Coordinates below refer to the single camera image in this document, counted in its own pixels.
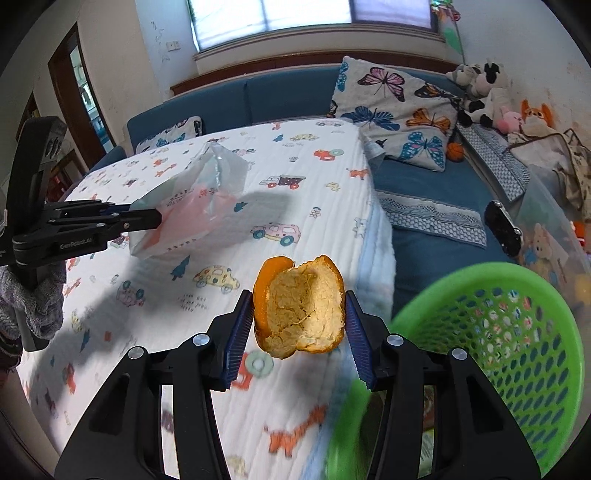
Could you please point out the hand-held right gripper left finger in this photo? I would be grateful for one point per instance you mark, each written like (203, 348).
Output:
(238, 341)

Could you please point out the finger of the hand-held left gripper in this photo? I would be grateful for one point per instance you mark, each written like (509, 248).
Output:
(78, 210)
(134, 222)

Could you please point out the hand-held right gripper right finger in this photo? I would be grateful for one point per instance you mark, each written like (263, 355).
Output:
(358, 337)

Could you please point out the translucent plastic bag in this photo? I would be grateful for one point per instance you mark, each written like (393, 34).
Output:
(194, 207)

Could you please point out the orange peel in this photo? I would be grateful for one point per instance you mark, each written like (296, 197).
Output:
(300, 309)

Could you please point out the green plastic basket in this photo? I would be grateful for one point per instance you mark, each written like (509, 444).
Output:
(461, 277)

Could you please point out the person's left hand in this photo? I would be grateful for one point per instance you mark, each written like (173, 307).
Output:
(51, 295)

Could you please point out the small butterfly pillow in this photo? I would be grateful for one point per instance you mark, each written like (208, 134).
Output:
(171, 134)

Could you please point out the patterned grey cloth strip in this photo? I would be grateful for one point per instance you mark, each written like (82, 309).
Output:
(434, 221)
(494, 159)

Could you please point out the printed cartoon blanket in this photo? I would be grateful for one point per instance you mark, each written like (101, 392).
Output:
(300, 207)

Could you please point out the black toy car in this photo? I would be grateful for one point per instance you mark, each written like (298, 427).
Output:
(503, 226)

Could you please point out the blue sofa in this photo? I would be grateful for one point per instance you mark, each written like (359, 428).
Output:
(286, 97)

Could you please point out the clear storage box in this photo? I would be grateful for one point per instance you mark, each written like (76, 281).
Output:
(545, 244)

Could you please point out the small toy basketball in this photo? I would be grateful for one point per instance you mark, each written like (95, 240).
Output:
(455, 152)

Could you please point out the large butterfly pillow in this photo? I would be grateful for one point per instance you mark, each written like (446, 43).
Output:
(392, 115)

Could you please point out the pink plush toy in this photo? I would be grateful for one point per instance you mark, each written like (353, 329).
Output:
(508, 121)

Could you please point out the window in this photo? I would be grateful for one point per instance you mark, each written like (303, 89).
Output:
(300, 14)

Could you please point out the cow plush toy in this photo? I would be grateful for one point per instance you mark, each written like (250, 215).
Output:
(491, 97)

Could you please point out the pile of clothes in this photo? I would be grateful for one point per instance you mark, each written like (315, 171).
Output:
(577, 170)

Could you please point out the orange fox plush toy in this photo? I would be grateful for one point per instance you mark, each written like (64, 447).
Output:
(535, 120)

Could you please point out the grey plush toy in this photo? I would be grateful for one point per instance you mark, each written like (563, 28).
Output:
(461, 74)

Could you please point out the colourful pinwheel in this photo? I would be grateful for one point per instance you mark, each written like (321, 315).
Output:
(450, 37)

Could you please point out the brown wooden door frame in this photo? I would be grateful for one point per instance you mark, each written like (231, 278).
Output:
(64, 92)

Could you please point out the wall switch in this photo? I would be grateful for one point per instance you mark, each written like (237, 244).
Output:
(173, 45)

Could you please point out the brown wooden wall ledge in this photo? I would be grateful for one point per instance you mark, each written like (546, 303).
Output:
(277, 69)

